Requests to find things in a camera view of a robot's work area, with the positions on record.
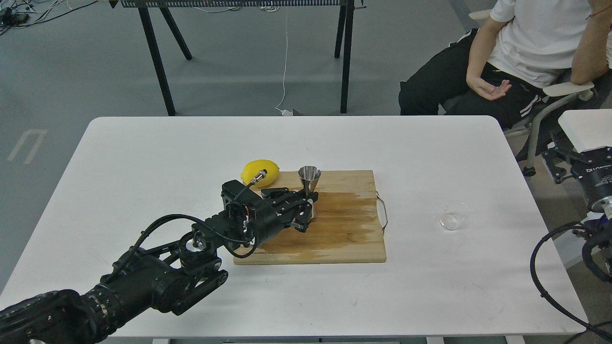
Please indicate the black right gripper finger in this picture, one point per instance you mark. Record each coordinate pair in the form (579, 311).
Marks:
(557, 153)

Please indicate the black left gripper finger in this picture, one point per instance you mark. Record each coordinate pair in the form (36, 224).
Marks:
(301, 217)
(283, 199)

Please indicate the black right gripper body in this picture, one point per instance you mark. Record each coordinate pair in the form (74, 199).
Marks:
(595, 184)

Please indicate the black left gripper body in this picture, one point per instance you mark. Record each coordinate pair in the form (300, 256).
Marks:
(247, 220)

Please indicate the steel double jigger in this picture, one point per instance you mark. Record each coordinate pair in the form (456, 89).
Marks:
(309, 176)

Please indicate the clear glass cup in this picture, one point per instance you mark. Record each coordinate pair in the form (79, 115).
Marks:
(455, 213)

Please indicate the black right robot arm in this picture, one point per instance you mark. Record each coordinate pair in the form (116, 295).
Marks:
(587, 241)

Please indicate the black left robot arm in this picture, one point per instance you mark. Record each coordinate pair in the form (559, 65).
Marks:
(172, 266)

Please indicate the yellow lemon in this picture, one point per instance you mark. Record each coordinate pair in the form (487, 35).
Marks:
(253, 168)

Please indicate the white side table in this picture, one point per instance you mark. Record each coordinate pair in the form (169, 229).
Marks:
(587, 129)

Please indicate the wooden cutting board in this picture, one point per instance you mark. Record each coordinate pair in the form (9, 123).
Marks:
(346, 228)

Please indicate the seated person white shirt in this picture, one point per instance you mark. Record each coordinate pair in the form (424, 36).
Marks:
(501, 69)

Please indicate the black metal frame table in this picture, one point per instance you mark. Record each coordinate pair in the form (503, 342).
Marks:
(250, 43)

